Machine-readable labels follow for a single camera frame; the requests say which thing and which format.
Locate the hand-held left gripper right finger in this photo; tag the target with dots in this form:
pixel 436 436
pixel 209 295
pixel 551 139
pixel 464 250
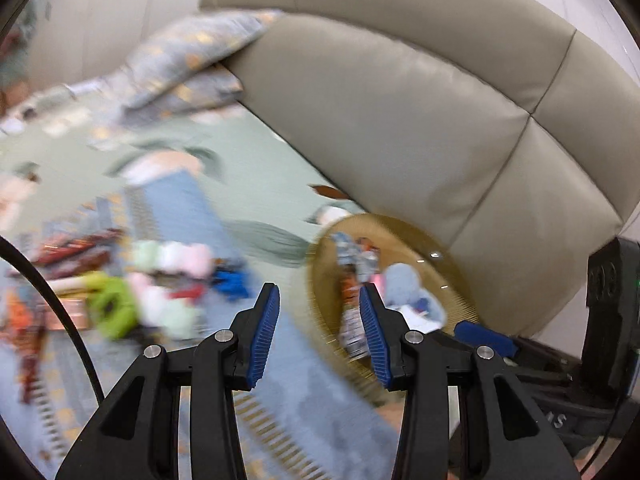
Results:
pixel 375 340

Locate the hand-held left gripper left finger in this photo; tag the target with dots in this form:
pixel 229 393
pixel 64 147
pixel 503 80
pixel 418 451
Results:
pixel 262 340

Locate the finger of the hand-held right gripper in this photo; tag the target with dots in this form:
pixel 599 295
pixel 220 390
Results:
pixel 482 336

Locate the orange and silver snack packet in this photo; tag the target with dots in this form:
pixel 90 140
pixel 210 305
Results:
pixel 350 330

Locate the light blue plush elephant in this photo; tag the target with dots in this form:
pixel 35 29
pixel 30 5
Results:
pixel 410 285

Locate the round yellow woven basket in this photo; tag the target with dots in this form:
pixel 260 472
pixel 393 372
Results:
pixel 325 280

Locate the blue toy figure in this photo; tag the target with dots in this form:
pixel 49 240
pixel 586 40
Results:
pixel 232 282

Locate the red toy figure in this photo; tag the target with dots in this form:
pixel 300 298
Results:
pixel 190 291

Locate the pastel pom-pom plush caterpillar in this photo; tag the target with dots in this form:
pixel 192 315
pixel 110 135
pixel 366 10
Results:
pixel 170 280

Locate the green plastic toy device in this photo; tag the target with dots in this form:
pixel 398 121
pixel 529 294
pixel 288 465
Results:
pixel 117 307

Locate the blue patterned mat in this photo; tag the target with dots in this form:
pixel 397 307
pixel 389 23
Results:
pixel 170 200

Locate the white and yellow toy stick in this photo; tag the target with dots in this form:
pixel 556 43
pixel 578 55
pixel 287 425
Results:
pixel 75 282

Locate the beige padded headboard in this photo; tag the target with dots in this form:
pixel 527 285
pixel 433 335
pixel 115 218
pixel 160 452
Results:
pixel 400 110

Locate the green floral bedsheet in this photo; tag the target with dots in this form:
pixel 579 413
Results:
pixel 75 170

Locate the flat grey patterned pillow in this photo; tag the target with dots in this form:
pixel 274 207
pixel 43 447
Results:
pixel 200 92

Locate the large grey patterned pillow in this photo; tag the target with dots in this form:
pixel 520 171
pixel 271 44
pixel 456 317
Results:
pixel 200 45

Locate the white wardrobe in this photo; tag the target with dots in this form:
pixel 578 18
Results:
pixel 115 10

